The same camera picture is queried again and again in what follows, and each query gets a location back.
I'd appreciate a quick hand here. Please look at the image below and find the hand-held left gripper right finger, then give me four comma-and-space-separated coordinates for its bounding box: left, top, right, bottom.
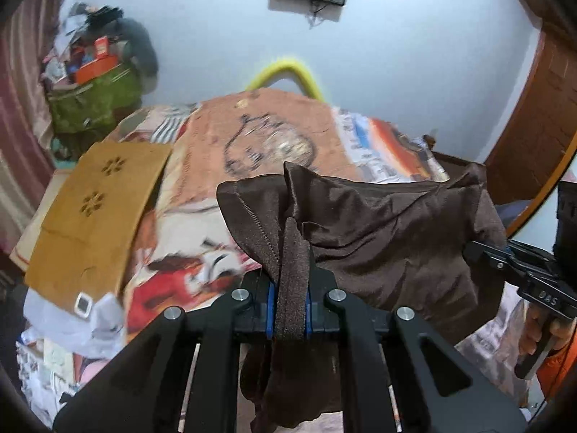
305, 268, 528, 433

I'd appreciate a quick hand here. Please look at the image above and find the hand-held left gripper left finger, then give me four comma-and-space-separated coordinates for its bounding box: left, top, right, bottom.
53, 273, 276, 433

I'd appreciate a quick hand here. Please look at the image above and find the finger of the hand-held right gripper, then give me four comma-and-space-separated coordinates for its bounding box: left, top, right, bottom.
463, 239, 555, 283

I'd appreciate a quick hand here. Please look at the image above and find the brown garment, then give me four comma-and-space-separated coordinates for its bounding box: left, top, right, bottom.
216, 161, 508, 433

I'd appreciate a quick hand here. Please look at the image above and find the person's right forearm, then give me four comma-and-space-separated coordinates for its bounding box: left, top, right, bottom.
536, 343, 577, 402

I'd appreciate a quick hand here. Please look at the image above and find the person's right hand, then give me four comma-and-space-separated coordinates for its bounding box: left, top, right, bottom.
518, 307, 575, 362

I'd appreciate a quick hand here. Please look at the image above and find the printed bed cover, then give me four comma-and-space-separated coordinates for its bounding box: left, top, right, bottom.
13, 88, 542, 433

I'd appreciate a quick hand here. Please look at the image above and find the white plastic bag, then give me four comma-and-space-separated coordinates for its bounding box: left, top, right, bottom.
22, 289, 127, 362

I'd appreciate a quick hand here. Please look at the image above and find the yellow foam tube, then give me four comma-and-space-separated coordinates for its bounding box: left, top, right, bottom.
243, 56, 326, 102

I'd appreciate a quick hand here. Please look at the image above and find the green bag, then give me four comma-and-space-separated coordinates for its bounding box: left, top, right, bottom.
47, 65, 142, 134

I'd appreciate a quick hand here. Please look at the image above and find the orange box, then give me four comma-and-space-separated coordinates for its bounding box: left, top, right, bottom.
74, 54, 120, 84

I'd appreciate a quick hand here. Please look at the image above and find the striped curtain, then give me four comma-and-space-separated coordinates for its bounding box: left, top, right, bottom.
0, 0, 77, 258

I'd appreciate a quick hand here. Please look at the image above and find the pile of clutter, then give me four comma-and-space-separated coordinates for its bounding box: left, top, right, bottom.
40, 2, 127, 91

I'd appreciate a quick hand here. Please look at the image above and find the wooden door frame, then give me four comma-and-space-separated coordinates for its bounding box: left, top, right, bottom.
484, 0, 577, 240

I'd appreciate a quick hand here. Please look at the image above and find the black cable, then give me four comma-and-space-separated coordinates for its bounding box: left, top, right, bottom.
309, 0, 332, 28

